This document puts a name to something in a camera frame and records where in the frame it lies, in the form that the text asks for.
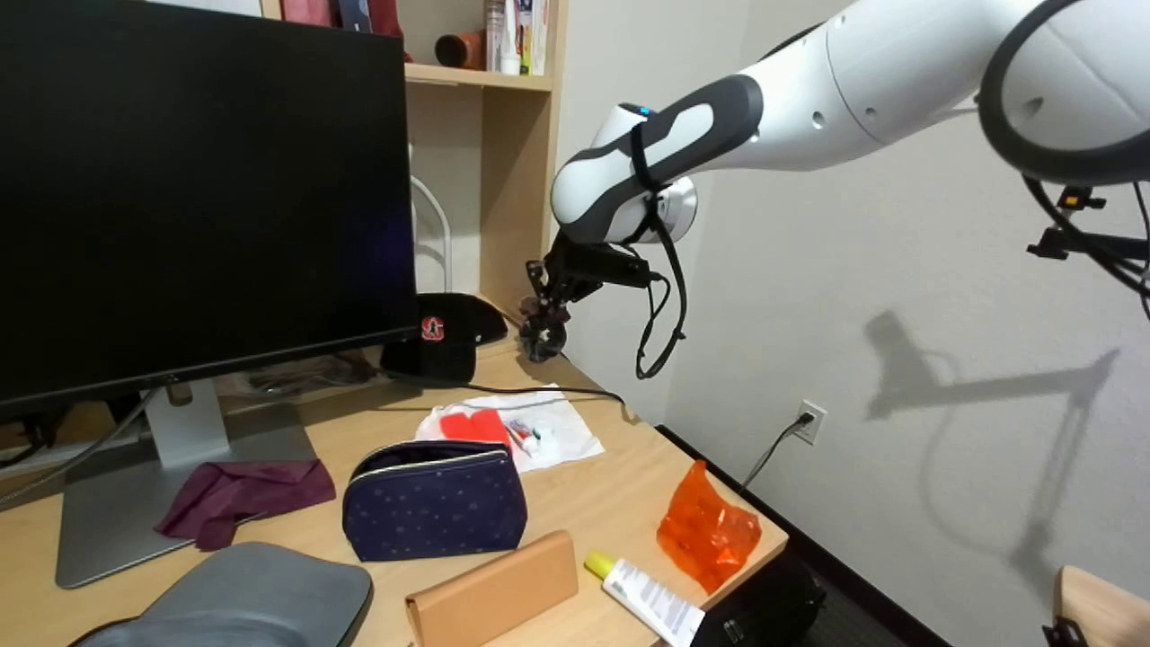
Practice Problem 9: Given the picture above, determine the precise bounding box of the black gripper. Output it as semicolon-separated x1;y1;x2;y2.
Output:
522;239;604;354

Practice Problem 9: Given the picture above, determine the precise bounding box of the dark scrunchie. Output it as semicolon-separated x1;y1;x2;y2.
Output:
522;320;559;367

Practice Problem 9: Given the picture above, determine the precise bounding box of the dark brown bottle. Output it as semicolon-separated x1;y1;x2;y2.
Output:
343;438;532;566

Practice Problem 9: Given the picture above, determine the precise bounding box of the orange plastic bag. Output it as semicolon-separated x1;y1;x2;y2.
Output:
653;459;767;592

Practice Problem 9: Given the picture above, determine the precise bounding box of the black cap with red patch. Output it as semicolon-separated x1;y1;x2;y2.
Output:
377;290;511;389

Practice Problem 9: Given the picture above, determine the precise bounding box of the red and white booklet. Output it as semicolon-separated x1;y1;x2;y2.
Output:
413;389;606;475

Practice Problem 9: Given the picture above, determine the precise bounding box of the wooden desk shelf unit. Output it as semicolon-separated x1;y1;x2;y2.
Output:
254;0;573;317

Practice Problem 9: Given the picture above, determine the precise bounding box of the small dark jar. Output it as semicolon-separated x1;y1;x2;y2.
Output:
431;28;485;73

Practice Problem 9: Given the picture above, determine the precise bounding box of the tan wedge block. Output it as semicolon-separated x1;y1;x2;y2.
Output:
402;528;581;647

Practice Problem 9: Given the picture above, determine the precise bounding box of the white tube with yellow cap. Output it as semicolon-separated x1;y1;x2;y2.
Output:
581;549;708;647

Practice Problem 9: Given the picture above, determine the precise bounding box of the purple cloth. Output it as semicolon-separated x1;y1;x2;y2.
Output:
154;457;337;555

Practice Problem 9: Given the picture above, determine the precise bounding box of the black computer monitor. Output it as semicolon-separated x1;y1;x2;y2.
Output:
0;0;422;409

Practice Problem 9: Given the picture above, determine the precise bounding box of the black floor bin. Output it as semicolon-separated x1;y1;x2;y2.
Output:
694;555;831;647

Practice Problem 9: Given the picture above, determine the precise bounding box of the grey monitor stand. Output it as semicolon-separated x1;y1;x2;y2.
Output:
54;374;320;589

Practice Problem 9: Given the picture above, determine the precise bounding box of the wooden board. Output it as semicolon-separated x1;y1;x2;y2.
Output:
1053;566;1150;647

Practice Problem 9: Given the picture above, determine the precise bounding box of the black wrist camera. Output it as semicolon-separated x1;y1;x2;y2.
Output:
573;246;662;290

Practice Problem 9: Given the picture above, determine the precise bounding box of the white wall socket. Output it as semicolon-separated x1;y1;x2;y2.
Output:
794;395;831;447

